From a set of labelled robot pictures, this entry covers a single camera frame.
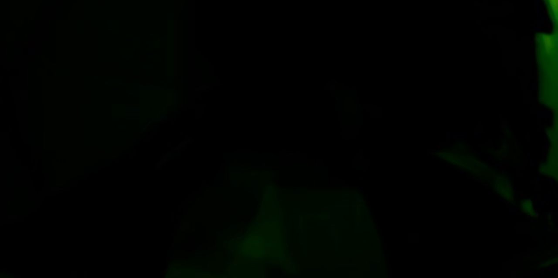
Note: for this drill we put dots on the black t-shirt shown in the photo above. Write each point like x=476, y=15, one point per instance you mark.
x=371, y=138

